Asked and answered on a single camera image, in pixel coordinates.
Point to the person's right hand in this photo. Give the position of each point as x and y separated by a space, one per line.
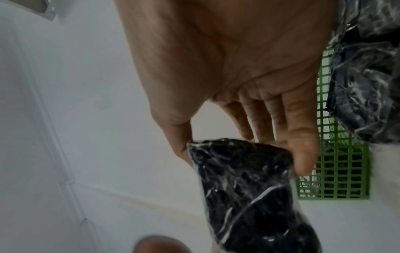
218 49

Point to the person's left hand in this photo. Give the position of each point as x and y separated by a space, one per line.
162 245

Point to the clear bag of black parts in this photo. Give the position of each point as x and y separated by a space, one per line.
250 185

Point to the black packets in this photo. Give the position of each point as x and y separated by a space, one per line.
359 86

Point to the green plastic basket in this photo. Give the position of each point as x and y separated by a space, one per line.
332 197

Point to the white metal shelf rack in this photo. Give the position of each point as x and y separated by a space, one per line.
50 13

